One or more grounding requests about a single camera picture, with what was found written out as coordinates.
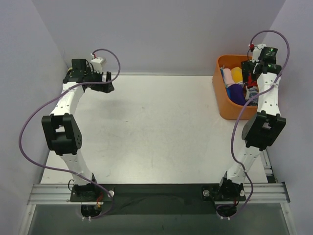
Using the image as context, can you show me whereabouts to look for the blue white patterned towel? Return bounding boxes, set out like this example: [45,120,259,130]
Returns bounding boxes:
[245,86,259,106]

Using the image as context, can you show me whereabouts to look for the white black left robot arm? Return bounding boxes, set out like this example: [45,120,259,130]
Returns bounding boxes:
[42,56,114,202]

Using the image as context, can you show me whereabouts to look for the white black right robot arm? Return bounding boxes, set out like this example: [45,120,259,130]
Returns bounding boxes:
[217,61,287,201]

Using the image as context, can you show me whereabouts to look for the red rolled towel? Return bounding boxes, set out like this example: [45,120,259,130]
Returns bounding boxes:
[246,75,257,89]

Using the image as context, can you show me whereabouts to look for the yellow rolled towel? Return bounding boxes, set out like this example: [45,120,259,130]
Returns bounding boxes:
[231,67,243,84]

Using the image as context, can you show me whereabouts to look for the pink rolled towel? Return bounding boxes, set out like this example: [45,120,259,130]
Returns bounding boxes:
[223,68,234,88]

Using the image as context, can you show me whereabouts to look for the purple rolled towel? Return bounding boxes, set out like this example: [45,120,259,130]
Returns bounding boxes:
[227,84,246,106]

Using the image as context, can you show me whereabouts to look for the blue rolled towel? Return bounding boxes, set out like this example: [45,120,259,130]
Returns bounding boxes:
[226,88,231,99]

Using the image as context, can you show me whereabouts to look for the orange plastic basket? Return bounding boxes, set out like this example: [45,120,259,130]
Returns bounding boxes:
[212,54,247,120]

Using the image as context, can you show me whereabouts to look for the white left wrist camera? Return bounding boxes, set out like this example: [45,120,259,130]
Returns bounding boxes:
[90,57,106,73]

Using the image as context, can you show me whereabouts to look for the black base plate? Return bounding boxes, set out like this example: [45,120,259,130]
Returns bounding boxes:
[70,184,246,217]

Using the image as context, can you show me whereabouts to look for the aluminium frame rail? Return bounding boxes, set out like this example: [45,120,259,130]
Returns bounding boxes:
[27,183,290,205]

